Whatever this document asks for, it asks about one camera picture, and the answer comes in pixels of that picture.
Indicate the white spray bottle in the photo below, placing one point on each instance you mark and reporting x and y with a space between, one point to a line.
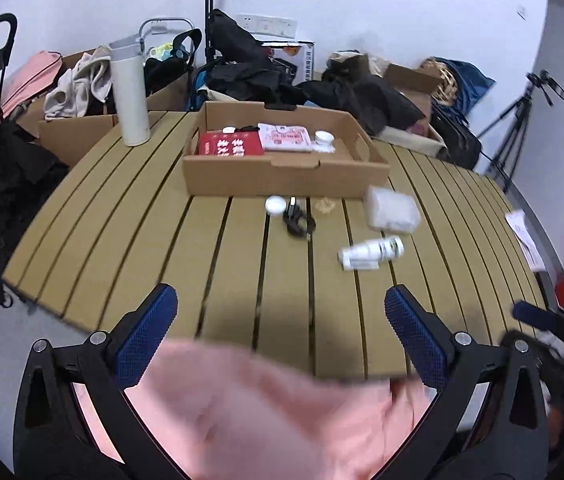
372 252

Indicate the white paper packets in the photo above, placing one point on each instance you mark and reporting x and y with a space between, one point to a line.
524 240

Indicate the clear plastic box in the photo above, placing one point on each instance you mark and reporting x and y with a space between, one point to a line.
392 207

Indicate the pink printed packet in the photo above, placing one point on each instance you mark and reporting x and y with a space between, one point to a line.
284 137

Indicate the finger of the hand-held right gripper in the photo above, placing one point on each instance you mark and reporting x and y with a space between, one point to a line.
527 311
547 350

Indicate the black cloth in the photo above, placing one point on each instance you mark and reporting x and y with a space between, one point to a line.
372 100

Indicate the black suitcase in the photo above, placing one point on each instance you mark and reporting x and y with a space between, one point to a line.
459 140

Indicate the beige cloth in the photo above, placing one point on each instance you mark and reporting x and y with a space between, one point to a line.
79 85

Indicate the black backpack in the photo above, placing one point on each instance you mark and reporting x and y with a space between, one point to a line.
166 70

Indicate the large cardboard box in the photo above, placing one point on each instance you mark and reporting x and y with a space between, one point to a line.
76 135

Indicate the pink bag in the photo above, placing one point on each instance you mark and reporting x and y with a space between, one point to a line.
34 72

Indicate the black tripod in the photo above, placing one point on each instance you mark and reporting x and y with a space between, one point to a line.
514 120

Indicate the open cardboard box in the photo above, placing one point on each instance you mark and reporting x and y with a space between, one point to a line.
409 77

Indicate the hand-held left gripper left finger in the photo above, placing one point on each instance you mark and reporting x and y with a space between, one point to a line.
144 335

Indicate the large white ribbed cap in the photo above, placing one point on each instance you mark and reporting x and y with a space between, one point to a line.
324 137

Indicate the blue bag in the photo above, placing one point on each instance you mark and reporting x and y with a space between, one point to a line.
472 80

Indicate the pink jacket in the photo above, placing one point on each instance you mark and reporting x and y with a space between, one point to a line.
262 410

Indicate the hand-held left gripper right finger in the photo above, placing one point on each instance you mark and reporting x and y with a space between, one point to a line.
414 340

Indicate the small cardboard box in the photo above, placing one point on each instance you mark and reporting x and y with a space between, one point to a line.
166 97

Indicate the silver metal frame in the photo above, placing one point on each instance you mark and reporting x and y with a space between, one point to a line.
164 21

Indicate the shallow cardboard tray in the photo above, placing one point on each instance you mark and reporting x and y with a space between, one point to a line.
282 177

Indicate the wicker ball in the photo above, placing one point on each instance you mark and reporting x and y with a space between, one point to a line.
444 82

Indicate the red box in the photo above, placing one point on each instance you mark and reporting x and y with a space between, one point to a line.
229 146

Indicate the black stroller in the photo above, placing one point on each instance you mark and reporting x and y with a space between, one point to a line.
6 175

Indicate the white thermos bottle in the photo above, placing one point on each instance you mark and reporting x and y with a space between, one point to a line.
129 100

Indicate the white wall socket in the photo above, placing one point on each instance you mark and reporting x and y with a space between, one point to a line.
267 24

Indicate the white printed box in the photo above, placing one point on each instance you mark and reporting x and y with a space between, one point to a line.
304 60

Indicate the small white cap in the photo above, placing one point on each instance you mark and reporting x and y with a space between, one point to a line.
275 205

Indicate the black bag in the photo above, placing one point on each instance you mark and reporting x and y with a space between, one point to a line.
234 40

